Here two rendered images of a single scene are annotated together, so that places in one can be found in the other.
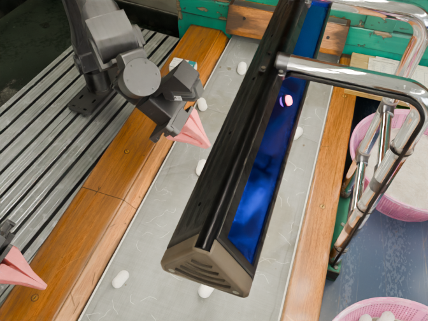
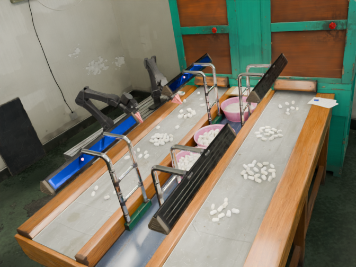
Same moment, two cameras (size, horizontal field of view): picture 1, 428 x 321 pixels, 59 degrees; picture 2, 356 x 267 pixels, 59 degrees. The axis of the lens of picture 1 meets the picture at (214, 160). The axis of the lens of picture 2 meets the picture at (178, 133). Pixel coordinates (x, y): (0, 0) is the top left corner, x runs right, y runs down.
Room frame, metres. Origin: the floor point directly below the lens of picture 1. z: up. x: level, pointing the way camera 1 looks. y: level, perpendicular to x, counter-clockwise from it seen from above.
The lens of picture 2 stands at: (-1.67, -0.53, 1.83)
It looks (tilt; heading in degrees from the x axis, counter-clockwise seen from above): 30 degrees down; 16
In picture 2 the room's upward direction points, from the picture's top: 11 degrees counter-clockwise
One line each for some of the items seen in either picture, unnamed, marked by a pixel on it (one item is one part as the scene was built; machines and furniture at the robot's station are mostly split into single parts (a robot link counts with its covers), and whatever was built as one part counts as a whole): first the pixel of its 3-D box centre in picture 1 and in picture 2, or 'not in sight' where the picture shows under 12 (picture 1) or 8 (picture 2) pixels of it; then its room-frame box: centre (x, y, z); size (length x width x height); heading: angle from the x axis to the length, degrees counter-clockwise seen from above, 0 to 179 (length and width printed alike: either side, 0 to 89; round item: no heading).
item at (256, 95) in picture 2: not in sight; (268, 75); (0.23, -0.62, 1.08); 0.62 x 0.08 x 0.07; 161
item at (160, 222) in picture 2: not in sight; (198, 168); (-0.69, -0.30, 1.08); 0.62 x 0.08 x 0.07; 161
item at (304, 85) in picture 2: not in sight; (294, 85); (0.62, -0.82, 0.83); 0.30 x 0.06 x 0.07; 71
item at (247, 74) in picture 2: not in sight; (257, 100); (0.25, -0.54, 0.90); 0.20 x 0.19 x 0.45; 161
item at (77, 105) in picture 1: (97, 77); (157, 100); (0.79, 0.31, 0.71); 0.20 x 0.07 x 0.08; 156
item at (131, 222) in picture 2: not in sight; (116, 180); (-0.54, 0.15, 0.90); 0.20 x 0.19 x 0.45; 161
